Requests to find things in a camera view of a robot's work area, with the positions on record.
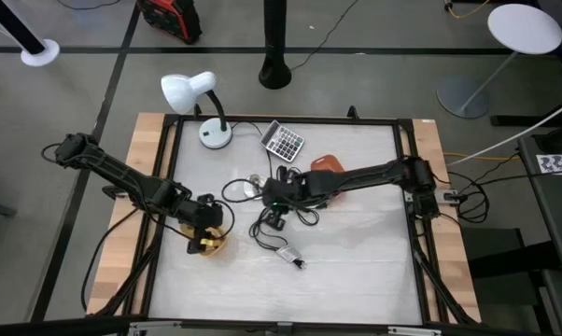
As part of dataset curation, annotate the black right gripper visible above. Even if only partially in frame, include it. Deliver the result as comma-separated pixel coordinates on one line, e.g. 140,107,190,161
260,170,316,231

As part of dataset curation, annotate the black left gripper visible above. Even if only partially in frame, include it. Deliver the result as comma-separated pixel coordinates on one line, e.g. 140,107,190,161
176,193,228,257

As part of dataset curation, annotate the black power cord with plug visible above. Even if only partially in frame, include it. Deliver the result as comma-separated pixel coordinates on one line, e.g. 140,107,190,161
246,203,322,272

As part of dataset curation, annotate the yellow plastic bin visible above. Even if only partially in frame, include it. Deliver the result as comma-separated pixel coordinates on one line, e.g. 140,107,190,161
179,222,230,259

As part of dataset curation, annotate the printed white instruction tag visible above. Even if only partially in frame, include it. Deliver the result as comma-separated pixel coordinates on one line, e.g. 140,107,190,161
275,245,303,264

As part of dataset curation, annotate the clear glass dish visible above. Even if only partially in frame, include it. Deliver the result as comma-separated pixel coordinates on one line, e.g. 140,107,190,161
242,173,264,200

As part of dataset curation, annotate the orange plastic bin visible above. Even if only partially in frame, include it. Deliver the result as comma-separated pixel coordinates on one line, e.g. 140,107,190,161
309,153,347,203

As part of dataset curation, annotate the grey desk calculator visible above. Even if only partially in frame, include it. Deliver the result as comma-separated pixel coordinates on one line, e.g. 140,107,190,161
259,119,306,164

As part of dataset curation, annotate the white desk lamp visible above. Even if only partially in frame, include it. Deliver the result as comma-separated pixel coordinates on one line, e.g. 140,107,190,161
160,70,234,151

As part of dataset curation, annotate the black pole stand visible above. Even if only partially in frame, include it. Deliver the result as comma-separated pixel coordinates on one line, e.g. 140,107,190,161
258,0,293,91

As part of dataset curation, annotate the silver power box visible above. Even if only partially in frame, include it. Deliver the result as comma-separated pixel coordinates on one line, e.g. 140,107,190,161
435,188,470,207

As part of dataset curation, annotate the red black tool case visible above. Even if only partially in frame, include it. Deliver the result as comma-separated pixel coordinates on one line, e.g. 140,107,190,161
135,0,204,46

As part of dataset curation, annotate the black pole with white base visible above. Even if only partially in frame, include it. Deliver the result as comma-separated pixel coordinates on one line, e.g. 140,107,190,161
0,0,62,68

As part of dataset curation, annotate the white slanted rod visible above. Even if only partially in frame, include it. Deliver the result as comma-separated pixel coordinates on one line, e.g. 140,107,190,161
445,94,562,167

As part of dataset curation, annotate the black desk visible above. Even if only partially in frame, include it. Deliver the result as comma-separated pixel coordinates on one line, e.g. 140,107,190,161
515,132,562,282

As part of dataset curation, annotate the white printed paper label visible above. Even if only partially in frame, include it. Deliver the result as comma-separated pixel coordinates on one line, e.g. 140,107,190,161
535,153,562,177

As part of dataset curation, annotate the white round side table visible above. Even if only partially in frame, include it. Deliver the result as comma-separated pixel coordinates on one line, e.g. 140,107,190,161
435,3,562,119

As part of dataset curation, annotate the black left gripper cable loop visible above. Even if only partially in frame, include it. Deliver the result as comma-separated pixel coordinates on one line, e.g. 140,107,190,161
212,197,237,242

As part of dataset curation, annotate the thin black lamp cord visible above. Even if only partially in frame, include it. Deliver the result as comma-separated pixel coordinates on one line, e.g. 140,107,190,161
220,120,274,205

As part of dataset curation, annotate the black table frame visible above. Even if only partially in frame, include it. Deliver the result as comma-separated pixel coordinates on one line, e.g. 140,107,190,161
120,105,481,329

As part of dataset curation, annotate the yellow floor cable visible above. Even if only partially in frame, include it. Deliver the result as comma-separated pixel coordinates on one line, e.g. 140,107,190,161
443,150,521,163

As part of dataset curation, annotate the black cable bundle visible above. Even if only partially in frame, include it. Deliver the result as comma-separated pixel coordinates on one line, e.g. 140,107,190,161
441,153,544,226

